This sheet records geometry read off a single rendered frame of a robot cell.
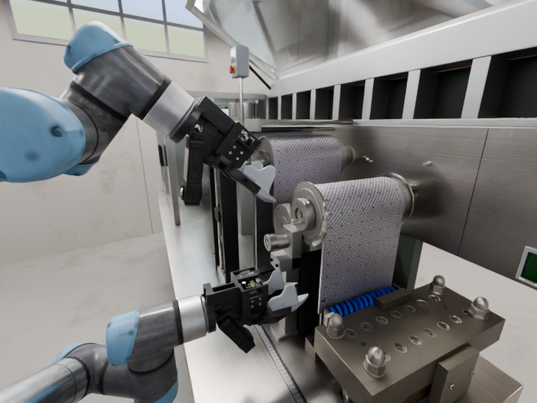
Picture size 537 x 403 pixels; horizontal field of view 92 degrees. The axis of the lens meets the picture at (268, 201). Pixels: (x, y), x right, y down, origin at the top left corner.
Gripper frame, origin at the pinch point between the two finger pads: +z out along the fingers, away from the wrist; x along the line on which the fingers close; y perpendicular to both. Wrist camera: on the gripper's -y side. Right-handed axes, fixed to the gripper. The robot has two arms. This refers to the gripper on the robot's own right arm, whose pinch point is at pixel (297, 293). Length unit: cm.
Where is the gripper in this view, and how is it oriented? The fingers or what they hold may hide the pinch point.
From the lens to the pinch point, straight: 60.2
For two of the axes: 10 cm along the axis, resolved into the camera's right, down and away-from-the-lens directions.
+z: 9.1, -1.2, 4.0
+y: 0.0, -9.6, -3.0
